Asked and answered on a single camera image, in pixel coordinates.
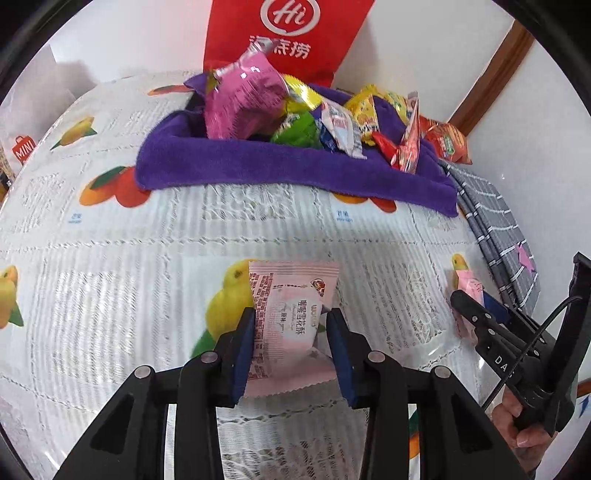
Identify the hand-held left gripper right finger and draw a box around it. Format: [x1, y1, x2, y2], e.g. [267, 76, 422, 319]
[325, 309, 532, 480]

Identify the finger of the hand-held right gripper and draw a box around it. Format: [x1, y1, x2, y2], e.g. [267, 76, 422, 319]
[482, 293, 539, 341]
[450, 290, 513, 359]

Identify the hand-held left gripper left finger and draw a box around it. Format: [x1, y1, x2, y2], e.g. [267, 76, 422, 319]
[53, 307, 257, 480]

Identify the pale pink snack packet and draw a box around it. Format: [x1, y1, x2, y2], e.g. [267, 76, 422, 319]
[242, 260, 340, 398]
[450, 269, 485, 340]

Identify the blue snack packet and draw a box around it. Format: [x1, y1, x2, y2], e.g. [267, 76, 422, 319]
[318, 124, 340, 151]

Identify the white snack packet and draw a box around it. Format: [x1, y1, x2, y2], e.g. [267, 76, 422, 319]
[318, 100, 368, 160]

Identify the yellow triangular snack packet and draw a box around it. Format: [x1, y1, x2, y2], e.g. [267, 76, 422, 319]
[344, 85, 382, 139]

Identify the magenta green snack packet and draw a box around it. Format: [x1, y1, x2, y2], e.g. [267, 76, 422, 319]
[203, 48, 289, 141]

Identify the person's right hand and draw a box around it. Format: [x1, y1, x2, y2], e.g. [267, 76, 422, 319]
[490, 388, 555, 472]

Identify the grey checked cloth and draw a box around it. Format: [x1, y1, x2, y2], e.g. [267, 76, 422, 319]
[436, 159, 541, 311]

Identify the fruit print tablecloth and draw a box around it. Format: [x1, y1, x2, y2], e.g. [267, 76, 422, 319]
[0, 69, 541, 480]

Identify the orange chips bag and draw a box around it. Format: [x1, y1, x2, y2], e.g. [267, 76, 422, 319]
[422, 117, 472, 165]

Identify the red silver snack packet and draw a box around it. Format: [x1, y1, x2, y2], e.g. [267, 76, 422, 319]
[390, 91, 423, 174]

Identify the purple towel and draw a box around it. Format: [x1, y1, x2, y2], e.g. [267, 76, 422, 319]
[135, 73, 459, 217]

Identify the yellow chips bag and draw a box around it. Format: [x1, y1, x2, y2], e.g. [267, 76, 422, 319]
[383, 90, 419, 123]

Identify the golden yellow snack packet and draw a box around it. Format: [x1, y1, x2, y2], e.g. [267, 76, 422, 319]
[281, 74, 324, 112]

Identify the red paper bag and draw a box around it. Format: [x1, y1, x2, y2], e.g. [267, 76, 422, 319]
[203, 0, 376, 88]

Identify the white plastic bag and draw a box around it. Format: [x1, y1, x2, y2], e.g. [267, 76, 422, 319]
[0, 55, 102, 204]

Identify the black cable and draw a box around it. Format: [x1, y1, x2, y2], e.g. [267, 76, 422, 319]
[482, 295, 583, 411]

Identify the wooden door frame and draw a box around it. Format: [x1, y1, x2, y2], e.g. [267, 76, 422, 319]
[445, 21, 535, 137]

